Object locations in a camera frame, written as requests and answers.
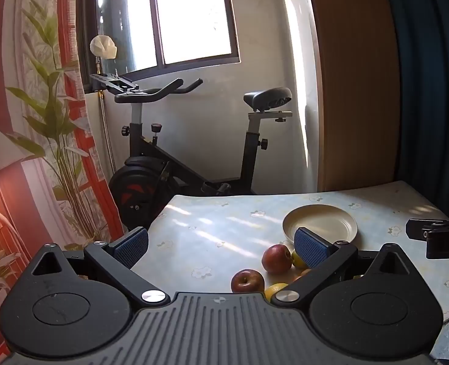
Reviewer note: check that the cream round plate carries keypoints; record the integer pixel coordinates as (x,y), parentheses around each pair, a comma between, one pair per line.
(323,220)

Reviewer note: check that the black exercise bike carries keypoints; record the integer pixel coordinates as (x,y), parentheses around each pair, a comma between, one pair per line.
(249,152)

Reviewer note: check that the yellow lemon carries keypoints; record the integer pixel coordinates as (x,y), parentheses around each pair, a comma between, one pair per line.
(274,291)

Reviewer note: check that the white wrapped shower head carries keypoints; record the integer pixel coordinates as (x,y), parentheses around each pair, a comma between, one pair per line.
(103,46)

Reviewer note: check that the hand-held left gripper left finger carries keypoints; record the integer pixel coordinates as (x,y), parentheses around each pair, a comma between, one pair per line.
(131,247)

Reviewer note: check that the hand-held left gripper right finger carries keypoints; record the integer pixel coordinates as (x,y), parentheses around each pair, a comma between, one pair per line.
(312,249)

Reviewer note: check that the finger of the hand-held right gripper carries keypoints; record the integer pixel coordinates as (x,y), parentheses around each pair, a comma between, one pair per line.
(418,229)

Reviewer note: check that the red apple with yellow patches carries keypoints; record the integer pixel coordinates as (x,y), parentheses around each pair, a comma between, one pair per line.
(276,258)

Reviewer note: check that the printed plant curtain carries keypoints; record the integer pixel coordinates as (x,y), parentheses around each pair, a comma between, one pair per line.
(19,64)

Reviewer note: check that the dark blue curtain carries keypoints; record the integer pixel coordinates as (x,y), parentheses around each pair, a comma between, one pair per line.
(433,83)

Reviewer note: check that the dark framed window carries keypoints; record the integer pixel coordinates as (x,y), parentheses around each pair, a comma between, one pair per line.
(194,15)

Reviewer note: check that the wooden board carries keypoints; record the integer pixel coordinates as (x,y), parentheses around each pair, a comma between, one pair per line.
(357,83)

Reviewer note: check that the dark red apple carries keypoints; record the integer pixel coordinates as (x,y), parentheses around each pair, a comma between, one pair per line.
(247,280)

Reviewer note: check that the green plum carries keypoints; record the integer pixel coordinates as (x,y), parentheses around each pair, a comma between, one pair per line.
(297,261)

